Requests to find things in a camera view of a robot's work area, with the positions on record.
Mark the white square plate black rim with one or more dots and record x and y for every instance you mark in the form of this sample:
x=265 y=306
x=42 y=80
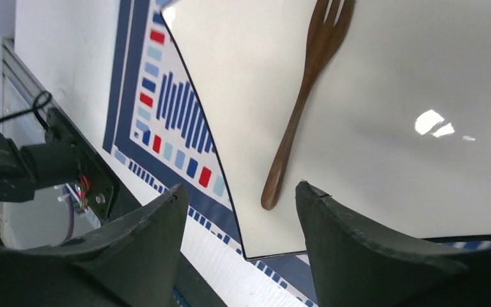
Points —
x=397 y=128

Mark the blue striped placemat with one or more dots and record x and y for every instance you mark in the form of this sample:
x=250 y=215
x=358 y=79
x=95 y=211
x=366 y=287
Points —
x=160 y=133

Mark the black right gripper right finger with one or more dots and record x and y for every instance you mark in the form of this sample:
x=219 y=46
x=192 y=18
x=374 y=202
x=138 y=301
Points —
x=356 y=261

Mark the aluminium frame rail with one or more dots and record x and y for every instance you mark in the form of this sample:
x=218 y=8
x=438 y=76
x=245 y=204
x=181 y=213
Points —
x=49 y=218

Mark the brown wooden fork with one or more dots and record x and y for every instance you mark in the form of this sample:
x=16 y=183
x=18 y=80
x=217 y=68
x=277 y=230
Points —
x=328 y=27

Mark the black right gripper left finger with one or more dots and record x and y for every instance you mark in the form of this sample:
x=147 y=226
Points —
x=131 y=261

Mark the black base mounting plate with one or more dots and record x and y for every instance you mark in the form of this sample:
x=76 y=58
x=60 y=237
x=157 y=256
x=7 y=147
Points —
x=98 y=187

